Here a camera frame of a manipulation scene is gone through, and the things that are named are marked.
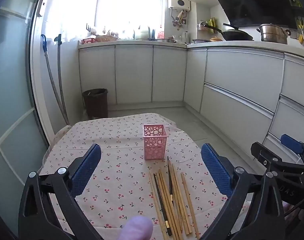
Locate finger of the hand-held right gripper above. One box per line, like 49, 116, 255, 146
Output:
279, 134, 304, 165
251, 142, 304, 178

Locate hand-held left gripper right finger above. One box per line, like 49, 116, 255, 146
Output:
199, 143, 286, 240

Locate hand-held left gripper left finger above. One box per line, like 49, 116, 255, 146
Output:
18, 144, 105, 240

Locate bundle of wooden chopsticks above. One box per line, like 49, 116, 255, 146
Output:
149, 160, 200, 240

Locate black chopstick gold band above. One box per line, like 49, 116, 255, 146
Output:
153, 173, 172, 236
167, 156, 174, 202

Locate pink perforated utensil holder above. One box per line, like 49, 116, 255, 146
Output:
143, 124, 169, 161

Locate cherry print tablecloth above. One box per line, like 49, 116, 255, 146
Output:
38, 112, 247, 240

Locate brown trash bin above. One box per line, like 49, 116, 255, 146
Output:
82, 88, 109, 119

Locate white drawer base cabinet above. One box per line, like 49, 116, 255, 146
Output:
183, 47, 304, 165

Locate white sink base cabinet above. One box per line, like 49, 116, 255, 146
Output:
78, 44, 188, 105

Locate frosted glass sliding door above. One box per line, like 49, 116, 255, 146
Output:
0, 0, 56, 232

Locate steel stock pot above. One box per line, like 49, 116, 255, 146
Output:
257, 23, 292, 45

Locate yellow green hanging tools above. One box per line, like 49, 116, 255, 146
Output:
294, 16, 304, 43

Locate black wok with lid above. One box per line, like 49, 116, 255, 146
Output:
203, 23, 254, 42

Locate wicker basket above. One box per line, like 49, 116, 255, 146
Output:
95, 35, 118, 42

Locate white kitchen countertop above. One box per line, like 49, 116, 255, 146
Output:
78, 39, 304, 62

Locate black range hood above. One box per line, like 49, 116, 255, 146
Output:
206, 0, 304, 28

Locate white plastic jug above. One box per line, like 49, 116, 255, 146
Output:
133, 26, 150, 40

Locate water pipes and valves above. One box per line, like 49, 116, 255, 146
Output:
171, 8, 188, 31

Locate kitchen window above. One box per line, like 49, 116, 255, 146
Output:
94, 0, 165, 40

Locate blue handled mop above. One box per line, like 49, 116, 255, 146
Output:
40, 34, 70, 126

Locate wall rack with yellow cloth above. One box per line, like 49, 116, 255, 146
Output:
197, 17, 217, 33

